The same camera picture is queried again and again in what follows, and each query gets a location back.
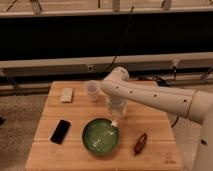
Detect black smartphone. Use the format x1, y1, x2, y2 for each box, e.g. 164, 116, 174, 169
50, 120, 71, 144

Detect red brown oblong object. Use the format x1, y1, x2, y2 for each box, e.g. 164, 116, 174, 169
134, 133, 147, 155

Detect wooden table board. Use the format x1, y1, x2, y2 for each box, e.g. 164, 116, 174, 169
25, 81, 182, 171

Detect white plastic bottle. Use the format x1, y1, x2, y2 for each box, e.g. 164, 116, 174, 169
111, 116, 122, 127

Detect clear plastic cup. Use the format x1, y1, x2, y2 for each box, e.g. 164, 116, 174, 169
84, 80, 100, 102

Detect green ceramic bowl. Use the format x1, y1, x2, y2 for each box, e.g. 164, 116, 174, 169
82, 118, 119, 156

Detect white horizontal rail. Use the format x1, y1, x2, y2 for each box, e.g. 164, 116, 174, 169
0, 52, 213, 77

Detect black hanging cable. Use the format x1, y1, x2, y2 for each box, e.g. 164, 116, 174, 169
101, 5, 135, 74

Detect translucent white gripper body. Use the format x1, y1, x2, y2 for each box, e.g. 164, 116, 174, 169
106, 97, 127, 118

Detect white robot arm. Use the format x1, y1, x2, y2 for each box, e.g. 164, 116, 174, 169
101, 67, 213, 171

